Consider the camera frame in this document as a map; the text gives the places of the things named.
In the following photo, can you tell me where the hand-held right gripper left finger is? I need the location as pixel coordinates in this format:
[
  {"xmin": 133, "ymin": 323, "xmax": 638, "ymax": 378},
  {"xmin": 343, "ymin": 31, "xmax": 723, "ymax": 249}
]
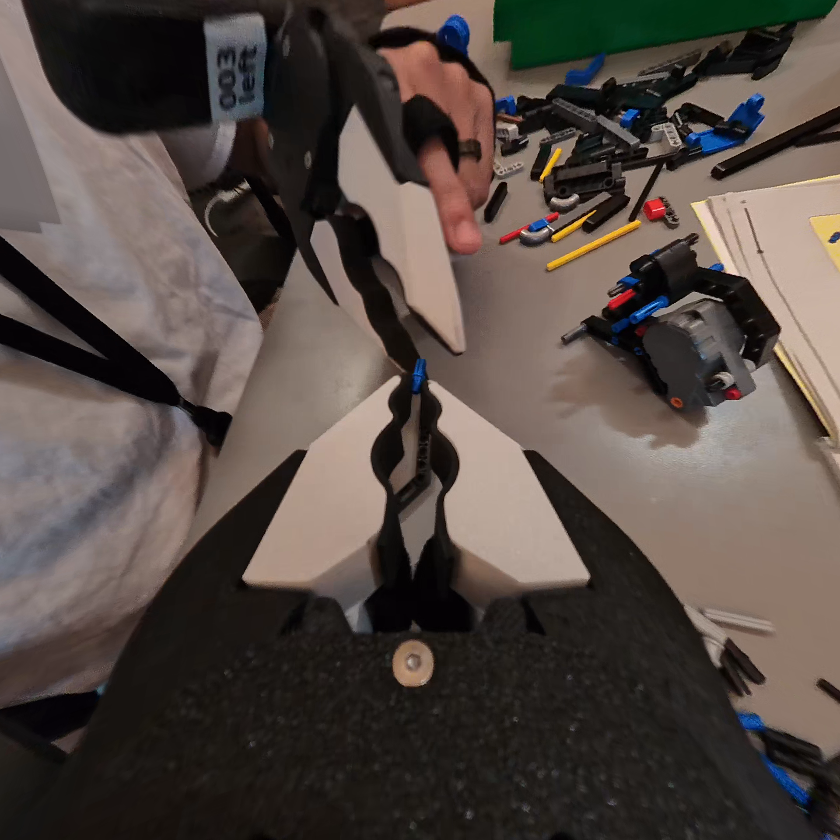
[{"xmin": 241, "ymin": 375, "xmax": 414, "ymax": 634}]

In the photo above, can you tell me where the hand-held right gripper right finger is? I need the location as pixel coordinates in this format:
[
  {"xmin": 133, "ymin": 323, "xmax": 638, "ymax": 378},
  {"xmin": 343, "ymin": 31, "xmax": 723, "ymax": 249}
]
[{"xmin": 415, "ymin": 379, "xmax": 592, "ymax": 634}]

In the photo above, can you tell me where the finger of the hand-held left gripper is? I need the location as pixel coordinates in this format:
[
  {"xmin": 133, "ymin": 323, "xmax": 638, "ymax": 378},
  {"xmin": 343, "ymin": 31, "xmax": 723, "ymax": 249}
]
[
  {"xmin": 308, "ymin": 213, "xmax": 426, "ymax": 380},
  {"xmin": 340, "ymin": 110, "xmax": 468, "ymax": 357}
]

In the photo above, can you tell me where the black bent lego beam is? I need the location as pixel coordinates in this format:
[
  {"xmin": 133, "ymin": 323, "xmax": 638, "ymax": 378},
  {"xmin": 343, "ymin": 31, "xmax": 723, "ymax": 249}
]
[{"xmin": 392, "ymin": 392, "xmax": 435, "ymax": 508}]

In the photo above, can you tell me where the lego motor chassis assembly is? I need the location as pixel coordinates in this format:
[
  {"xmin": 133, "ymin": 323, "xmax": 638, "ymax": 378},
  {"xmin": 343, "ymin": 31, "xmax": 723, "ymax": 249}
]
[{"xmin": 561, "ymin": 233, "xmax": 783, "ymax": 413}]

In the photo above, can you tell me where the long yellow lego axle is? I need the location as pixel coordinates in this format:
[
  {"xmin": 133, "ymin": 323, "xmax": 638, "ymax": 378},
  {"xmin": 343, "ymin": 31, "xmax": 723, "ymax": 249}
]
[{"xmin": 546, "ymin": 220, "xmax": 642, "ymax": 272}]

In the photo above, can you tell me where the pile of assorted lego beams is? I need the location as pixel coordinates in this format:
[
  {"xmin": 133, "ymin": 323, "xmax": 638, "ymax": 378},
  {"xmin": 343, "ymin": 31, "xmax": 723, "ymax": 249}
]
[{"xmin": 484, "ymin": 13, "xmax": 800, "ymax": 249}]

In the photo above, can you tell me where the pile of small lego pins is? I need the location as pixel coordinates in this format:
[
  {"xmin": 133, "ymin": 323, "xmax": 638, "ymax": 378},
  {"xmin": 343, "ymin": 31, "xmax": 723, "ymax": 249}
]
[{"xmin": 682, "ymin": 602, "xmax": 840, "ymax": 831}]

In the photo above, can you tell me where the blue lego panel piece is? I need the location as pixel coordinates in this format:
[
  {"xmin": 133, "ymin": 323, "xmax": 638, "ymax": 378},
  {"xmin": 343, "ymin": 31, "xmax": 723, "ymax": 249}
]
[{"xmin": 682, "ymin": 94, "xmax": 767, "ymax": 155}]

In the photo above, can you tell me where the lego instruction booklet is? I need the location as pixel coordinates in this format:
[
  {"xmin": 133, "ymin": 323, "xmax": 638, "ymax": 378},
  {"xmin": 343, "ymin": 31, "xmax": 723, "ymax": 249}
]
[{"xmin": 691, "ymin": 176, "xmax": 840, "ymax": 454}]

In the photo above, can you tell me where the long black lego beam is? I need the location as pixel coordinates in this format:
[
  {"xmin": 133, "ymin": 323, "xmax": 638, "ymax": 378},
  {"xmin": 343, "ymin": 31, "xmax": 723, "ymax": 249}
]
[{"xmin": 710, "ymin": 105, "xmax": 840, "ymax": 181}]

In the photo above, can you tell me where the person's left hand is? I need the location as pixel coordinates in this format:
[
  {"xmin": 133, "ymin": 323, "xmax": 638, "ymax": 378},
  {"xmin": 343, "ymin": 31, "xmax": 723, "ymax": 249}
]
[{"xmin": 384, "ymin": 42, "xmax": 497, "ymax": 257}]

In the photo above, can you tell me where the black office chair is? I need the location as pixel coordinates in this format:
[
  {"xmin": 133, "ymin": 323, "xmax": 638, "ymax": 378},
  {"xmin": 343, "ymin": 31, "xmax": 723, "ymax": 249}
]
[{"xmin": 187, "ymin": 174, "xmax": 296, "ymax": 312}]

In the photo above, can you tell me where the person's white shirt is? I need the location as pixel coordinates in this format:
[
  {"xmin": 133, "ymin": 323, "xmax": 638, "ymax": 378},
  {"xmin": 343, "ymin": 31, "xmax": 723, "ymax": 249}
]
[{"xmin": 0, "ymin": 0, "xmax": 265, "ymax": 713}]

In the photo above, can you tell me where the green plastic bin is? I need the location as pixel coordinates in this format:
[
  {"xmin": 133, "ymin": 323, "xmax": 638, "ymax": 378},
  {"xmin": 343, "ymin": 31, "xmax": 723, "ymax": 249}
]
[{"xmin": 492, "ymin": 0, "xmax": 840, "ymax": 72}]

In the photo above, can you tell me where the black harness strap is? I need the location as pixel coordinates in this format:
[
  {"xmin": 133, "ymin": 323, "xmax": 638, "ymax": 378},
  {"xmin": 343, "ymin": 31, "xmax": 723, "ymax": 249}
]
[{"xmin": 0, "ymin": 236, "xmax": 234, "ymax": 450}]

